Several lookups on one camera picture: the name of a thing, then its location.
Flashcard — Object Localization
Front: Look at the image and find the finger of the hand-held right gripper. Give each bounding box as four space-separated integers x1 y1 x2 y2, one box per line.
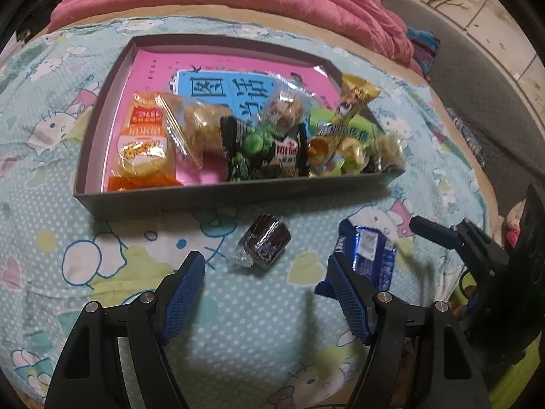
409 215 510 278

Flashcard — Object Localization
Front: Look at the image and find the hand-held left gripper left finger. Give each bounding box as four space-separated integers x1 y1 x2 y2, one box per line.
45 251 206 409

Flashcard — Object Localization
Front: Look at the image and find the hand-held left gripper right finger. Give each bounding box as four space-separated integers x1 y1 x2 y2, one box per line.
327 251 490 409

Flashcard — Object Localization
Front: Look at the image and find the blue biscuit packet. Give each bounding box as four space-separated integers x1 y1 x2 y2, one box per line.
336 218 400 296

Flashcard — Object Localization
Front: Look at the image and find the small clear pastry packet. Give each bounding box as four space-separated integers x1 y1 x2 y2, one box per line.
374 133 406 172

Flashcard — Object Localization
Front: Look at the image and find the grey cardboard box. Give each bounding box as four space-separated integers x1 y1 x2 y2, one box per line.
72 34 406 222

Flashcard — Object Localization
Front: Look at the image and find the dark brown cake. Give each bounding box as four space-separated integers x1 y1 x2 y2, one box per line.
230 212 293 270

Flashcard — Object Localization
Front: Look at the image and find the light green snack packet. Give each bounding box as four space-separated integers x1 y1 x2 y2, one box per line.
308 108 380 142

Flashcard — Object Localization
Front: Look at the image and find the yellow cone snack packet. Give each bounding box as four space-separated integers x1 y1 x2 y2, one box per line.
307 72 383 176

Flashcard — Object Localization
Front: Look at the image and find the orange snack packet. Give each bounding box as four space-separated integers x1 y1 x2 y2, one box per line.
108 91 185 193

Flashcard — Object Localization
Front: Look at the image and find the dark green pea packet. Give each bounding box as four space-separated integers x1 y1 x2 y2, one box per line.
218 116 310 182

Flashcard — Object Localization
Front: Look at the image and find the clear rice cracker packet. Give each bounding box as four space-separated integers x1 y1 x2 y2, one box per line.
154 93 233 170

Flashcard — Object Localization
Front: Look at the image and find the clear round pastry packet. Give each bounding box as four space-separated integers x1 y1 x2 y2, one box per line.
259 74 316 131

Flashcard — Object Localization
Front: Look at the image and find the pink plush toy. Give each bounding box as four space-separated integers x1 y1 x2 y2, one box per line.
503 201 525 244

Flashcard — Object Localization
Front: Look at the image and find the dark patterned cloth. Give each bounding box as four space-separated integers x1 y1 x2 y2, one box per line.
447 108 487 168

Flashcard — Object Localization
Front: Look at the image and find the grey padded headboard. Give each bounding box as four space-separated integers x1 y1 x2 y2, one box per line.
383 0 545 206

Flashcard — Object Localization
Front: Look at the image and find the cat print blanket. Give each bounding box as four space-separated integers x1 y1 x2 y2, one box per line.
0 15 490 409

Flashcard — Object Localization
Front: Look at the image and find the colourful striped cloth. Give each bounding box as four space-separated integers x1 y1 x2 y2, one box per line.
404 25 442 80

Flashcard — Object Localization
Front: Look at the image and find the pink book with blue label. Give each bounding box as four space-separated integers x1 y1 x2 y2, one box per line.
123 49 346 185

